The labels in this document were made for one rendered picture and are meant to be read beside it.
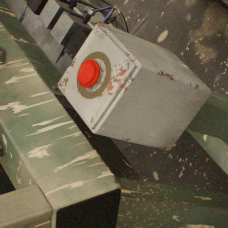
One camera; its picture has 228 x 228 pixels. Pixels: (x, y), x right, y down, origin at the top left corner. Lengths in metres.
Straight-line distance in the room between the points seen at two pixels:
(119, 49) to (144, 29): 1.30
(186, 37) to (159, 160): 0.40
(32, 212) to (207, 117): 0.33
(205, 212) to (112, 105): 0.42
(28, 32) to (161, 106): 0.53
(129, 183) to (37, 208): 0.20
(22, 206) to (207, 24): 1.19
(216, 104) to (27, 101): 0.33
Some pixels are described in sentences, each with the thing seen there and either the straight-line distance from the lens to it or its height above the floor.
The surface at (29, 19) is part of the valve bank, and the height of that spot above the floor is 0.74.
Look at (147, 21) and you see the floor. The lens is 2.15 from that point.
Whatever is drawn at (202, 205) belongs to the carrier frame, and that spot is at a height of 0.55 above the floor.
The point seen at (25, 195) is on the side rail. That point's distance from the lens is 0.94.
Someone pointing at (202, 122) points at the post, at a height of 0.69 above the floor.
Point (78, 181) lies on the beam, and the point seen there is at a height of 0.86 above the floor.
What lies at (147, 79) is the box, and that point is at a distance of 0.84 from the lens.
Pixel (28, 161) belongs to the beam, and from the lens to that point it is 0.99.
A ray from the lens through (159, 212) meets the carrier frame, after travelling 1.10.
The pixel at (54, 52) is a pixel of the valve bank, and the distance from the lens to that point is 1.26.
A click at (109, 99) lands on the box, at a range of 0.84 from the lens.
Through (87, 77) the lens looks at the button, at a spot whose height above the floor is 0.94.
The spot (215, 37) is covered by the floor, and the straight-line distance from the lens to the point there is 1.95.
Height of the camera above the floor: 1.51
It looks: 45 degrees down
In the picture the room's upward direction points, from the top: 75 degrees counter-clockwise
